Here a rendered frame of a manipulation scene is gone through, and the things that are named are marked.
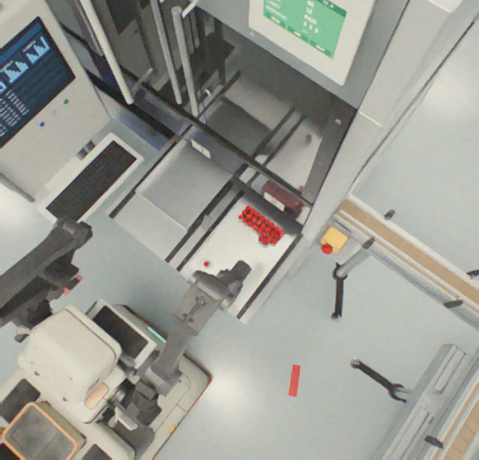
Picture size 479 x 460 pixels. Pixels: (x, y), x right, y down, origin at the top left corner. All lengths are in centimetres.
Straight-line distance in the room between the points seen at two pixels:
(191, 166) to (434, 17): 132
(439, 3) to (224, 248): 126
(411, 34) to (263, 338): 207
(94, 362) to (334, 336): 163
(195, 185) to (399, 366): 152
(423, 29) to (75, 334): 105
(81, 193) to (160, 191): 33
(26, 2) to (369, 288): 210
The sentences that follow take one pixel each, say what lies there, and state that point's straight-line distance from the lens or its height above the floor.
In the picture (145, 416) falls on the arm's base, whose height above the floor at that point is 120.
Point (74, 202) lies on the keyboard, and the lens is 197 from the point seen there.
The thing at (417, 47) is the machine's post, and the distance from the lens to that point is 75.
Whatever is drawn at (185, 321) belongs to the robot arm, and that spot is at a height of 156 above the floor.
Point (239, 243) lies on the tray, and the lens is 175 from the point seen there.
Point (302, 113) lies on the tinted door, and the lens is 108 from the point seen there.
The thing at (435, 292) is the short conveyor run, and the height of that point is 92.
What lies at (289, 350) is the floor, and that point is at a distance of 259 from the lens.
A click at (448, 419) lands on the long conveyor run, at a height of 93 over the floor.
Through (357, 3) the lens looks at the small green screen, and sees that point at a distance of 74.
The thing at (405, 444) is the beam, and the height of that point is 55.
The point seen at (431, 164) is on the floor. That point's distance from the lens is 304.
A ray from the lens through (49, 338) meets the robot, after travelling 130.
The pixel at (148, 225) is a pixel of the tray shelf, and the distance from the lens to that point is 181.
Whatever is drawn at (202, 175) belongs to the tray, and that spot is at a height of 88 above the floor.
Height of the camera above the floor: 258
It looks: 73 degrees down
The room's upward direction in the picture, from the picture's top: 2 degrees counter-clockwise
